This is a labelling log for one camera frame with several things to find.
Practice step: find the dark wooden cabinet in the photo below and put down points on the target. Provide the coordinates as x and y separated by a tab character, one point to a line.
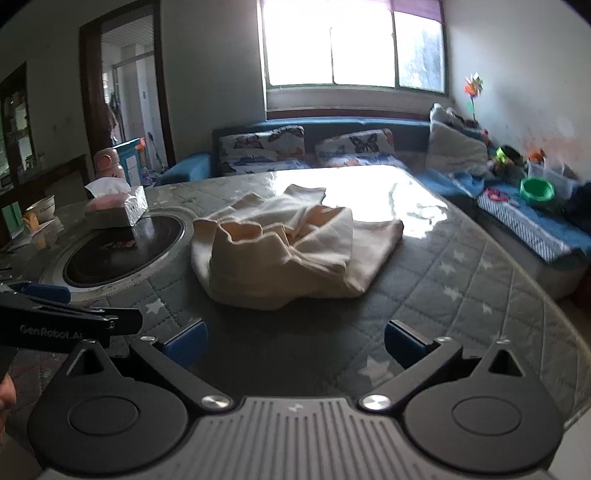
14	124

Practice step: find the window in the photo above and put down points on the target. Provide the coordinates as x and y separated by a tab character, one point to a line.
351	46

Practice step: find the blue sofa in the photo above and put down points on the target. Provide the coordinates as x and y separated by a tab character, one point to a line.
323	127

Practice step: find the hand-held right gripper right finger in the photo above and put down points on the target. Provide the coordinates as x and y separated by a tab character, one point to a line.
401	339

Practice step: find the ceramic bowl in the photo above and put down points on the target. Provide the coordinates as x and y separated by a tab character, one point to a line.
41	207

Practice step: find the black bag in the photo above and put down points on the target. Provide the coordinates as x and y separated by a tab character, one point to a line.
579	203

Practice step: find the tissue box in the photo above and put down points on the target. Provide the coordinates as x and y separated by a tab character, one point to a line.
115	210

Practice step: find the green plastic bowl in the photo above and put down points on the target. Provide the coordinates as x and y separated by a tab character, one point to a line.
538	191

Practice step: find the green and black toy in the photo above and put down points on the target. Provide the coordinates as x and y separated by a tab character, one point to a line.
505	159

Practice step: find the white plush toy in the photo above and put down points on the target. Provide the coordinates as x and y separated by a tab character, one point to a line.
443	114

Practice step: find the butterfly print pillow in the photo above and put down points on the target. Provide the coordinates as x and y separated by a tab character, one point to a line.
263	147
355	147

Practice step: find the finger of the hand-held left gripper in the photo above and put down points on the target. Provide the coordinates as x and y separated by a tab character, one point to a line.
41	293

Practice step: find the cream fleece garment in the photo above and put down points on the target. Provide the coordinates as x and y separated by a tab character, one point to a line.
277	258

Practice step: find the light grey cushion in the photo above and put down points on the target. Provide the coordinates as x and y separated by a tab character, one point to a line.
455	150

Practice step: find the clear plastic box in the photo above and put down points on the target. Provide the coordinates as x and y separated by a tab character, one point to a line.
556	177

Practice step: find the person's left hand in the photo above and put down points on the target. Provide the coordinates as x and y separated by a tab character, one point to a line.
5	397

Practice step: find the orange toy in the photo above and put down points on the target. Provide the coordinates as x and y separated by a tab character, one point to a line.
536	155

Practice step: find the colourful pinwheel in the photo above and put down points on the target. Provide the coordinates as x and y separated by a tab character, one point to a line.
474	87

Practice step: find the blue toy stand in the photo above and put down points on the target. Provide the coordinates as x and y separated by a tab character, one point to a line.
131	159

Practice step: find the dark wooden door frame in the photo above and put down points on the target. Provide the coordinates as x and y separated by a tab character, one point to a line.
88	92

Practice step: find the blue patterned sofa mat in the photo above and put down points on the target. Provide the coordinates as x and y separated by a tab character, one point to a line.
526	226

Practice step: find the pink small item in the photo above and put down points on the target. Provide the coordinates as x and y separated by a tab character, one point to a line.
496	194

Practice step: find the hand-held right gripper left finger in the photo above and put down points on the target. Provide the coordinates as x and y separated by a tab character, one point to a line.
187	344

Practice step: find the round black hot plate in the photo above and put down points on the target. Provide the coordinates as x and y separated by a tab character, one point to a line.
106	258

